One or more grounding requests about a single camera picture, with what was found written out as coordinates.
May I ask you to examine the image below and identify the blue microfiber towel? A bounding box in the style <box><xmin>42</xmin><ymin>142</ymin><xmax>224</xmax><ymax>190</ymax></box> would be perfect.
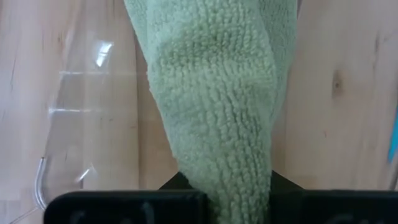
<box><xmin>387</xmin><ymin>105</ymin><xmax>398</xmax><ymax>164</ymax></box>

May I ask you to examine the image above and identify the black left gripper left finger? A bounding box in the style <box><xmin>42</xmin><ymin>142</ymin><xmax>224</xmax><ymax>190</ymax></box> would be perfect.
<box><xmin>43</xmin><ymin>171</ymin><xmax>208</xmax><ymax>224</ymax></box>

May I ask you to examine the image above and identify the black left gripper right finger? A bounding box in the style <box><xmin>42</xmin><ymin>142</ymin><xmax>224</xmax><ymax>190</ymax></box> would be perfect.
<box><xmin>269</xmin><ymin>170</ymin><xmax>398</xmax><ymax>224</ymax></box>

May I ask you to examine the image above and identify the clear plastic bin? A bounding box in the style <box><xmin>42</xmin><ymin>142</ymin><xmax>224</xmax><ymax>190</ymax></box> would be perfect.
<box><xmin>9</xmin><ymin>37</ymin><xmax>152</xmax><ymax>224</ymax></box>

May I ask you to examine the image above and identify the green microfiber towel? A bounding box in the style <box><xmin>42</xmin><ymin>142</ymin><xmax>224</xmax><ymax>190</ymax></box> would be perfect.
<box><xmin>123</xmin><ymin>0</ymin><xmax>299</xmax><ymax>224</ymax></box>

